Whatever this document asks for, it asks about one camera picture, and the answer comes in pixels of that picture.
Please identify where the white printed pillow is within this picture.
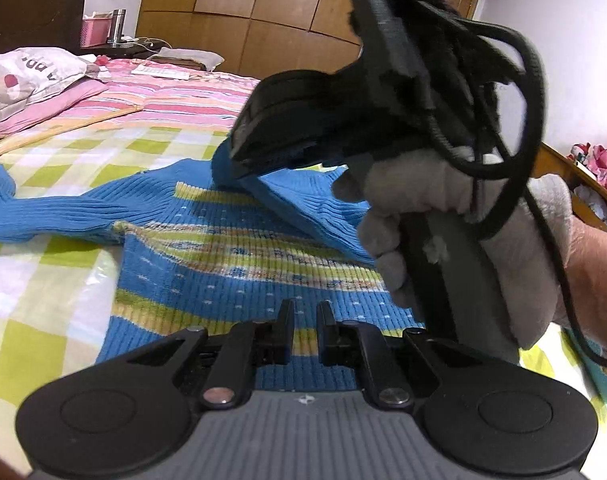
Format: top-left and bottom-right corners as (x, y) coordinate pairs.
(0, 47), (98, 121)

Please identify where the pink striped bedsheet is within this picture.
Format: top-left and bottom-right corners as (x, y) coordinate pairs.
(0, 57), (264, 161)

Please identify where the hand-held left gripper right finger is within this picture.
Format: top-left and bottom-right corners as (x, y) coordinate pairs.
(316, 301), (514, 408)

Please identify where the dark wooden nightstand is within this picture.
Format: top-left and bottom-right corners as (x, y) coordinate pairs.
(80, 40), (159, 62)

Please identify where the person's right hand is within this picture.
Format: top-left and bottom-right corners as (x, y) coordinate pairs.
(332, 146), (573, 352)

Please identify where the metal thermos flask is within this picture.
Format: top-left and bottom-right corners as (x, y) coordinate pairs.
(108, 8), (127, 44)

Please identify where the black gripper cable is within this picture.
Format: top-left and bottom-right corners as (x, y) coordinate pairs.
(358, 0), (607, 373)

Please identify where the flat white box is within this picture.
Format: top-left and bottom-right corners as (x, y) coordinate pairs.
(132, 62), (192, 81)

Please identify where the pink pillow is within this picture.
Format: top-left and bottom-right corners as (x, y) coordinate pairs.
(0, 79), (110, 147)

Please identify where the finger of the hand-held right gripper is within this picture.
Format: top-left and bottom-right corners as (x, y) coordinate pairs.
(230, 126), (327, 180)

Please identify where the teal knit sweater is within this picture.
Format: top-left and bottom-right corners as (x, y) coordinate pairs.
(581, 332), (607, 406)

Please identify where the blue striped knit sweater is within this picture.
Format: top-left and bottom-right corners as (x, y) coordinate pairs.
(0, 137), (429, 393)

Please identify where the brown wooden wardrobe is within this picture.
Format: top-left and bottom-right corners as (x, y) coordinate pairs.
(134, 0), (529, 83)

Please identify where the dark wooden headboard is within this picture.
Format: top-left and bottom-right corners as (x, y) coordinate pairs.
(0, 0), (87, 59)

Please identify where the person's right forearm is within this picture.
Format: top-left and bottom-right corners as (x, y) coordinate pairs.
(561, 220), (607, 361)

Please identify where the green checked plastic sheet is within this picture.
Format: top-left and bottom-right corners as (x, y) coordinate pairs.
(0, 125), (607, 461)

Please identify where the pink floral cloth pile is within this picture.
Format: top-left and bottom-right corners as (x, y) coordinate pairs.
(567, 140), (607, 197)

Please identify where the grey folded cloth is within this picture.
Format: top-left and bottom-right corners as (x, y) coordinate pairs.
(150, 47), (225, 72)

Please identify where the wooden bed footboard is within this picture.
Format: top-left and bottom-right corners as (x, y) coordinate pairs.
(537, 142), (607, 237)

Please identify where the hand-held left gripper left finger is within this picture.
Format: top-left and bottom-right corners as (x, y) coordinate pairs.
(98, 300), (296, 408)

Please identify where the pink plastic basket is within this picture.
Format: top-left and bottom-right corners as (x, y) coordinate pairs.
(80, 15), (115, 49)

